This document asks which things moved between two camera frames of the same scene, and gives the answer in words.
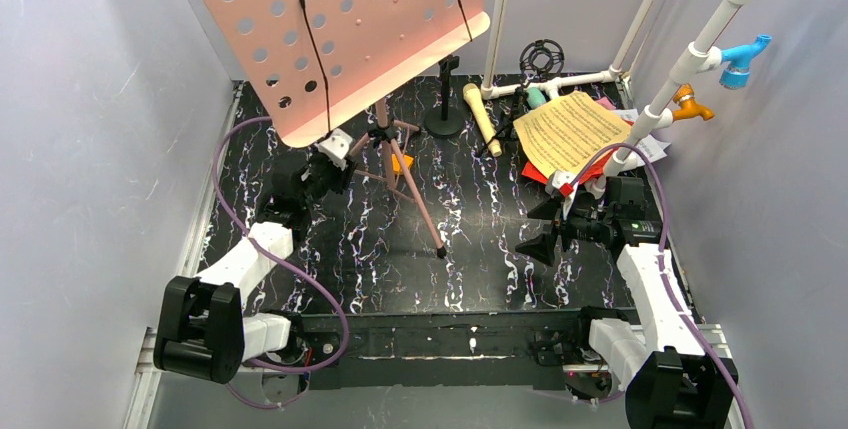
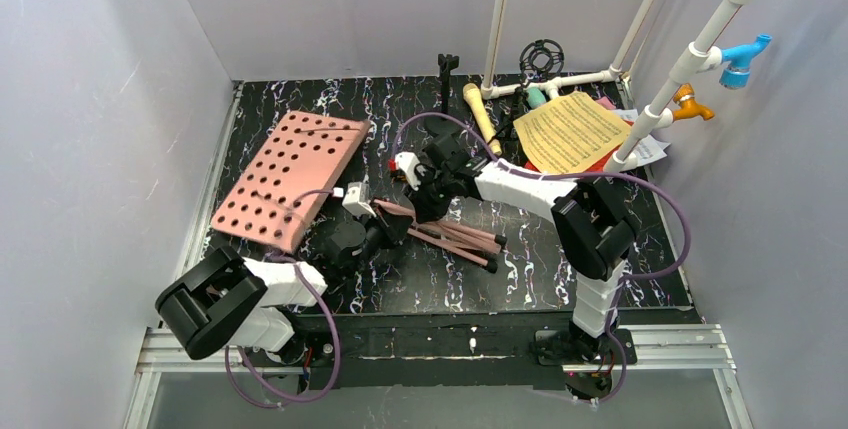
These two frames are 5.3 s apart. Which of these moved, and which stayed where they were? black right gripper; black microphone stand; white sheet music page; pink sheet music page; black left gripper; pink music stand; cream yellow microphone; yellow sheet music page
Moved: black left gripper; pink music stand; black right gripper
Stayed: cream yellow microphone; yellow sheet music page; pink sheet music page; black microphone stand; white sheet music page
